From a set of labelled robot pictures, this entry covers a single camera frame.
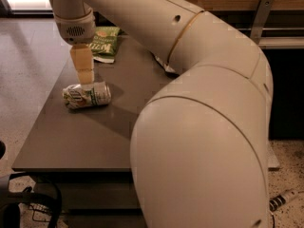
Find black floor cables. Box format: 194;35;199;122
23;202;53;224

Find yellow brown chip bag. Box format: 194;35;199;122
154;55;176;73

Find right metal bracket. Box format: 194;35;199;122
250;0;275;44

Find black chair base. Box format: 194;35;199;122
0;141;63;228

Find grey table with drawers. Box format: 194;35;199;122
10;34;281;228

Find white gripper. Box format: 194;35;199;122
54;9;95;85

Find green chip bag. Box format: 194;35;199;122
89;27;120;64

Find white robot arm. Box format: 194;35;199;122
49;0;273;228

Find crushed 7up soda can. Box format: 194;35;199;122
62;82;111;109

